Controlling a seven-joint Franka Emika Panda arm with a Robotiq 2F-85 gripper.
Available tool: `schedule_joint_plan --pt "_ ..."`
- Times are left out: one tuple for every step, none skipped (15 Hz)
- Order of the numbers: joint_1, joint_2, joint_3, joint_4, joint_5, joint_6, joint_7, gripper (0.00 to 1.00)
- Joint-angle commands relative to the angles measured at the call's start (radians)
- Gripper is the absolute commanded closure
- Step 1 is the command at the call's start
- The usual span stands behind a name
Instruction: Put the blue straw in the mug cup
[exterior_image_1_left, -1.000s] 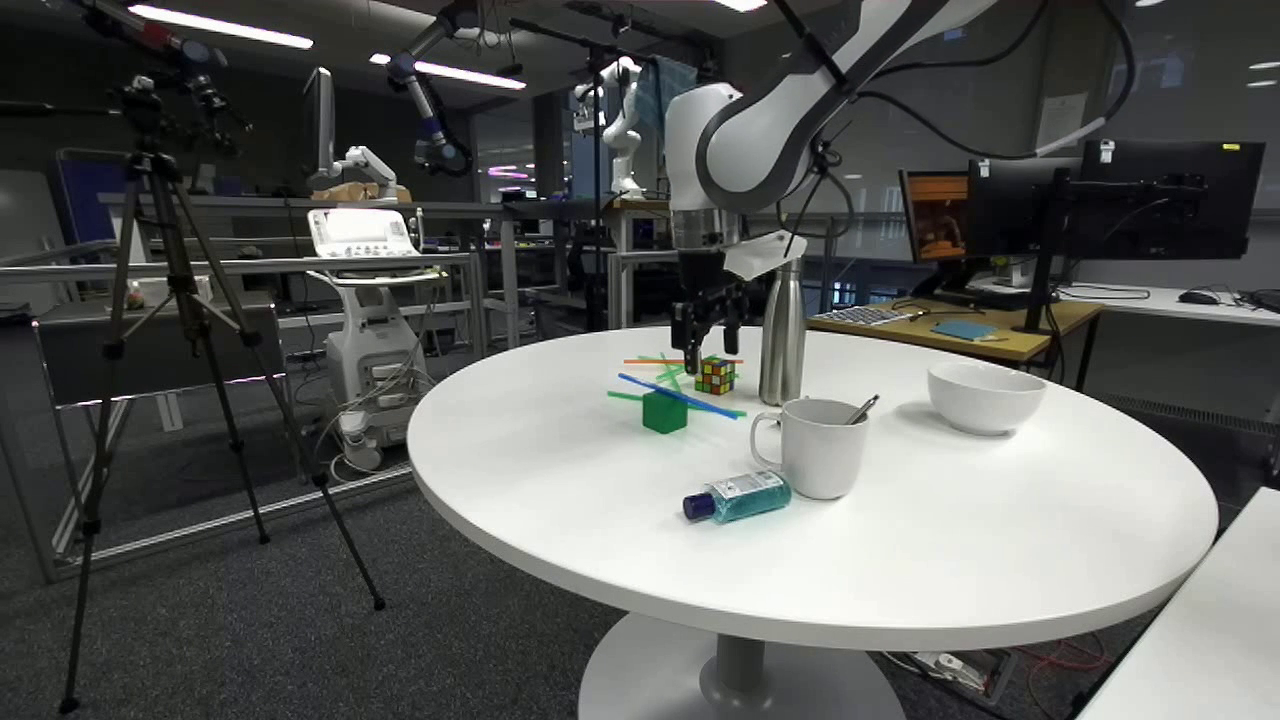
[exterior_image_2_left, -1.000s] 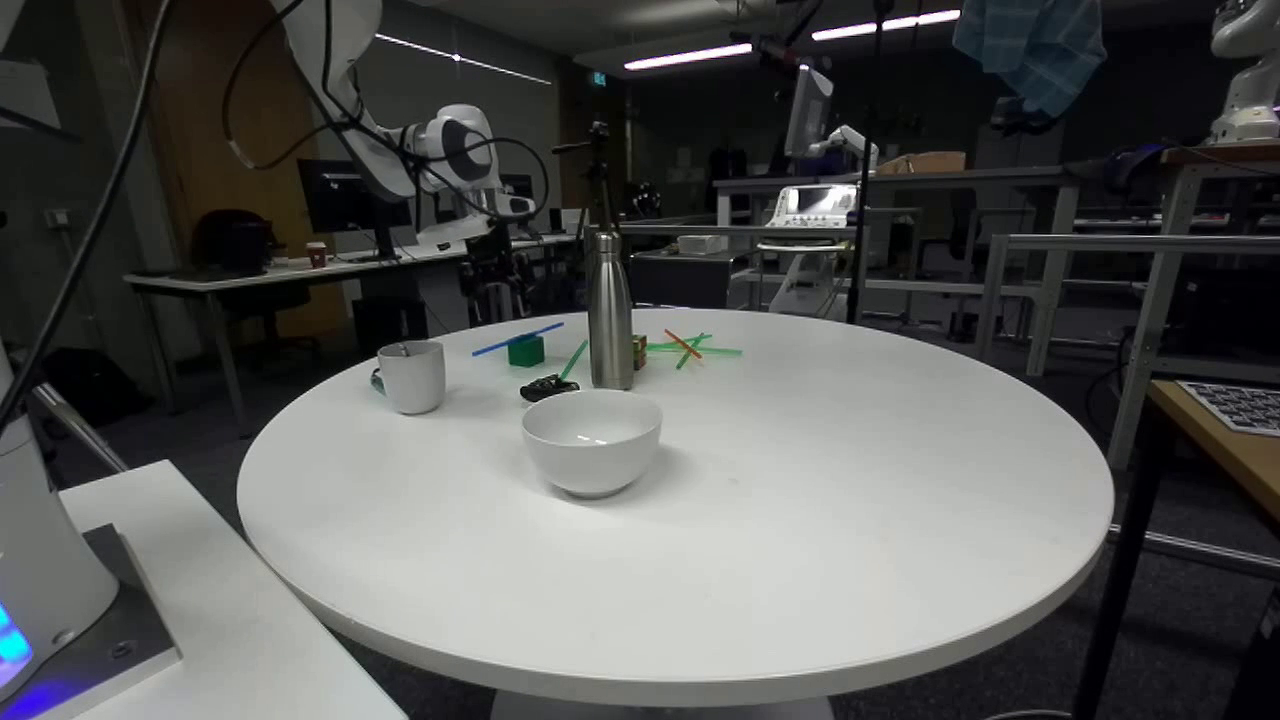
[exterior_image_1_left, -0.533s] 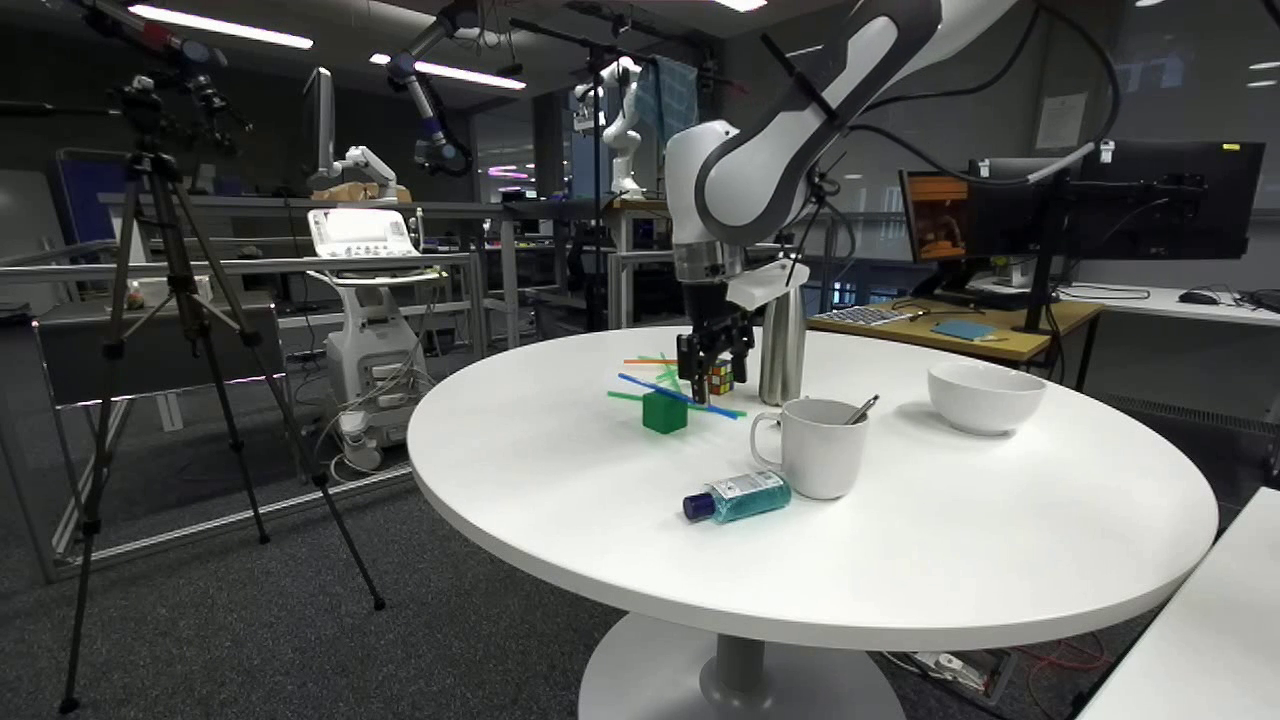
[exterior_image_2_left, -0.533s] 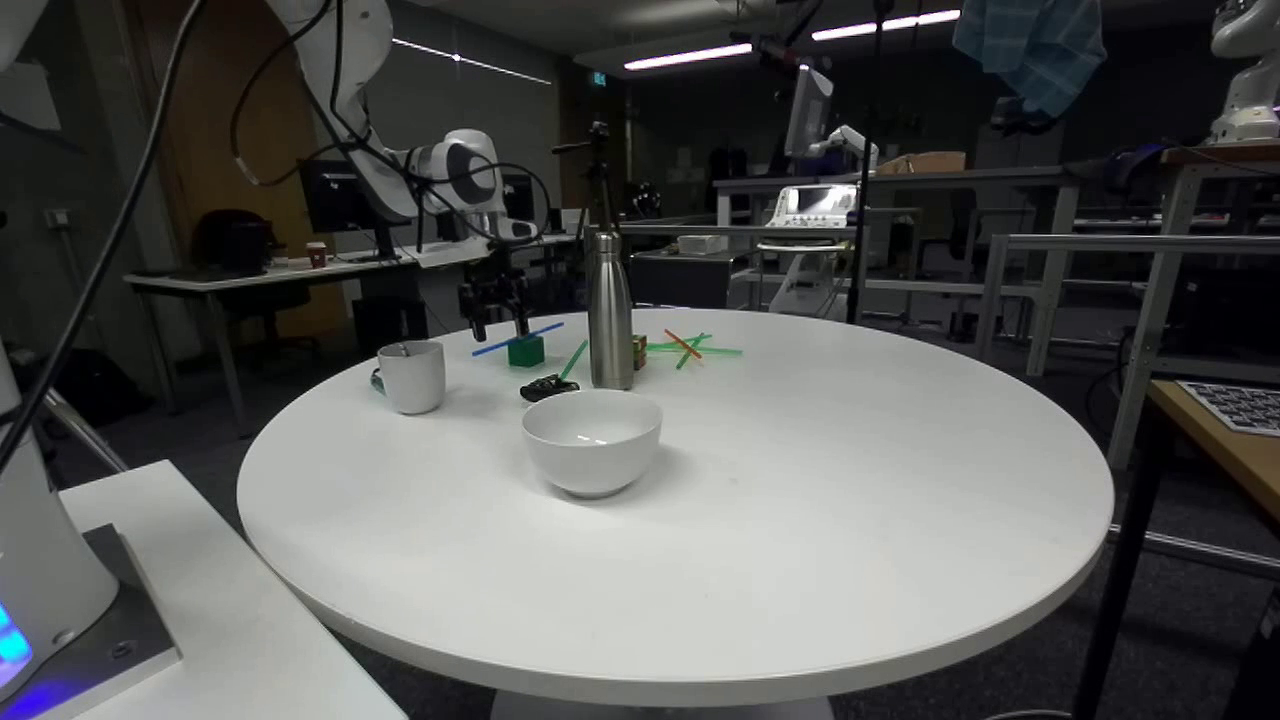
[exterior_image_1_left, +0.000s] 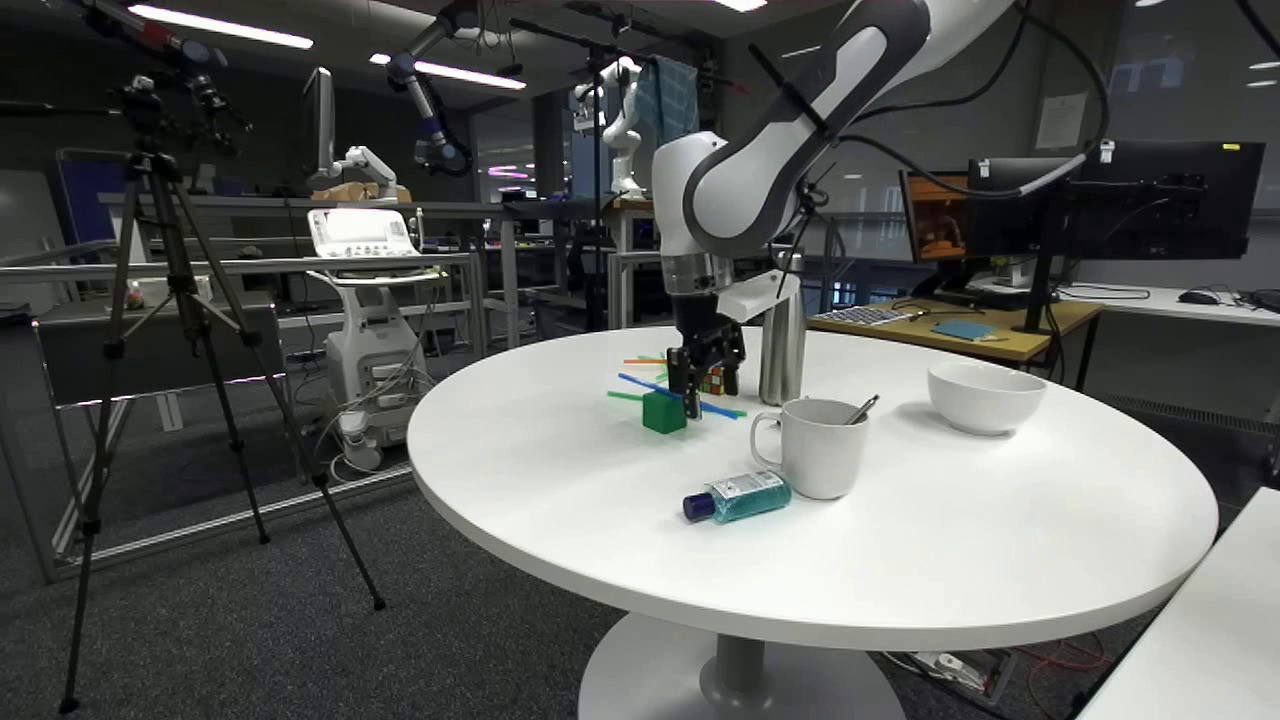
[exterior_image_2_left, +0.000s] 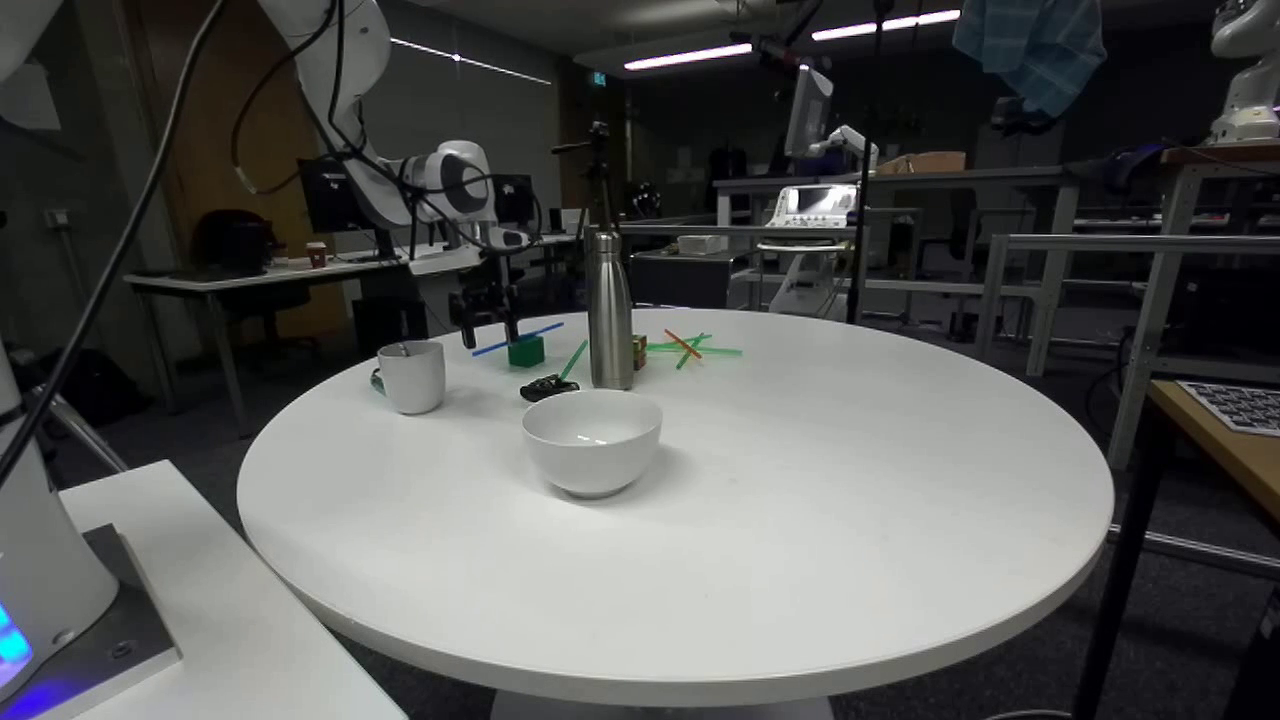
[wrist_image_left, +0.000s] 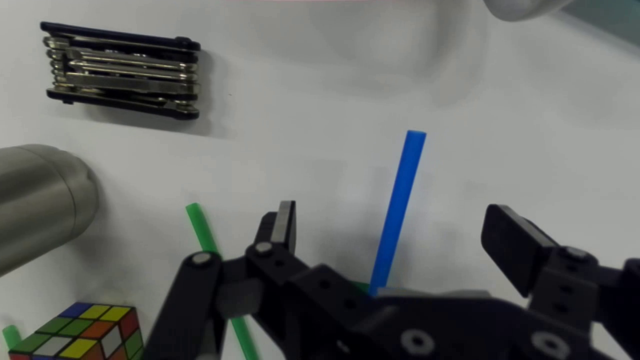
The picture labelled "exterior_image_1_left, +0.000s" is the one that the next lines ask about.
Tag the round white table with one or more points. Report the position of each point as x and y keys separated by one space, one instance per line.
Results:
x=960 y=532

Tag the metal spoon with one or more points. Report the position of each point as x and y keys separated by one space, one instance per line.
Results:
x=866 y=404

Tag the stainless steel bottle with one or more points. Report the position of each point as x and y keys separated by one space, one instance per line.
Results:
x=780 y=352

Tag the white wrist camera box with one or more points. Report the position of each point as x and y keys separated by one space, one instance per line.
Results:
x=750 y=297

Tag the teal hanging cloth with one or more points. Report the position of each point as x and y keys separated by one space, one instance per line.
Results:
x=665 y=104

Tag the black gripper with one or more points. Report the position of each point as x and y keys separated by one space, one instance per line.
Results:
x=701 y=327

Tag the black camera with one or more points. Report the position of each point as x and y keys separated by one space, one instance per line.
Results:
x=155 y=113

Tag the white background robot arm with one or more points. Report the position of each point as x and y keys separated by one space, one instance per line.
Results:
x=622 y=124

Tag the wooden desk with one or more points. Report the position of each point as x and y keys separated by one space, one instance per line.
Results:
x=992 y=343

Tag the black computer mouse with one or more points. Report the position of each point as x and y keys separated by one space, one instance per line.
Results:
x=1197 y=297

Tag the metal frame workbench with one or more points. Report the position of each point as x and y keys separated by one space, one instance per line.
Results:
x=643 y=262

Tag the white mug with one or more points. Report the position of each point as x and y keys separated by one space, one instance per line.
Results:
x=821 y=454

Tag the white rectangular table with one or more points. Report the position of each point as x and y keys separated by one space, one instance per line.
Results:
x=1205 y=625

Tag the white bowl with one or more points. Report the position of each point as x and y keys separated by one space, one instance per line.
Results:
x=984 y=402

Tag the green cube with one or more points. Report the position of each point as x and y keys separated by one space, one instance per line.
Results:
x=665 y=415

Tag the blue mouthwash bottle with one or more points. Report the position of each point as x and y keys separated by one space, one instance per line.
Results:
x=741 y=498

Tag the black camera tripod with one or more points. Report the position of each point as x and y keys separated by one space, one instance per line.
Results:
x=186 y=305

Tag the blue background robot arm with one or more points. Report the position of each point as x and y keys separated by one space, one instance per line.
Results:
x=433 y=132

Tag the orange lit screen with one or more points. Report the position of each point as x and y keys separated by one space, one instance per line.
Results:
x=942 y=221

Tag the white medical cart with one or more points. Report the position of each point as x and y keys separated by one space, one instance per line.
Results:
x=373 y=362

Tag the orange straw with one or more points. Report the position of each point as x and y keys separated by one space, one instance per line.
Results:
x=646 y=362

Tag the black monitor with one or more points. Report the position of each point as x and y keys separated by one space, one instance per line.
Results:
x=1174 y=202

